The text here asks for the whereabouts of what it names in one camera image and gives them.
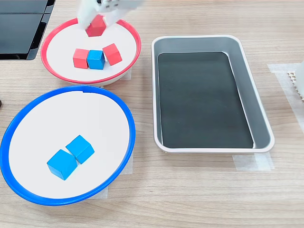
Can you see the long clear tape strip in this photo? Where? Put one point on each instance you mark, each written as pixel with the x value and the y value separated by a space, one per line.
pixel 291 102

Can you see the red-rimmed white plate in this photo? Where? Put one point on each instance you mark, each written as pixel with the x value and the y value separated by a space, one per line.
pixel 61 47

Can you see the blue-rimmed white plate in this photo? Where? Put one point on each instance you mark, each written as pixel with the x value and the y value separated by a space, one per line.
pixel 78 114

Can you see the blue cube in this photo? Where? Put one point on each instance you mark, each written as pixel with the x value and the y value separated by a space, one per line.
pixel 61 164
pixel 80 148
pixel 96 59

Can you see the black glossy flat device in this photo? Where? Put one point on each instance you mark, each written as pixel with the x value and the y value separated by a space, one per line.
pixel 19 31

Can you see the red cube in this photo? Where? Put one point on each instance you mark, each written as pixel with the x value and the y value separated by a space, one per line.
pixel 96 27
pixel 112 54
pixel 80 59

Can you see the steel tray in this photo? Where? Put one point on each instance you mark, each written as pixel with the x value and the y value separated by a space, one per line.
pixel 256 114

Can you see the black mat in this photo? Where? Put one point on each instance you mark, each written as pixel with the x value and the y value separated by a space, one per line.
pixel 204 99

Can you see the pale perforated plate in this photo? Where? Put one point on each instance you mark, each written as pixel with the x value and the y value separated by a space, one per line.
pixel 291 77

